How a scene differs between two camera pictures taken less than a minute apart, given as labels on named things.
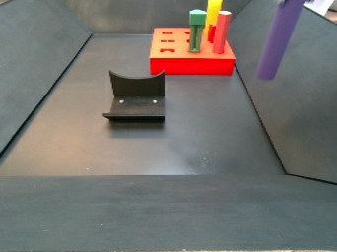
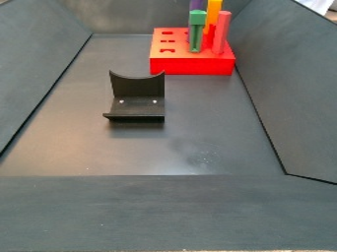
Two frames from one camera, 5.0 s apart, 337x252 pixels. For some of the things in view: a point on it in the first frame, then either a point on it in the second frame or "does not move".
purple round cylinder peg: x=279 y=38 → x=196 y=5
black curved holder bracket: x=137 y=98 does not move
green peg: x=196 y=23 does not move
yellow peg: x=212 y=7 does not move
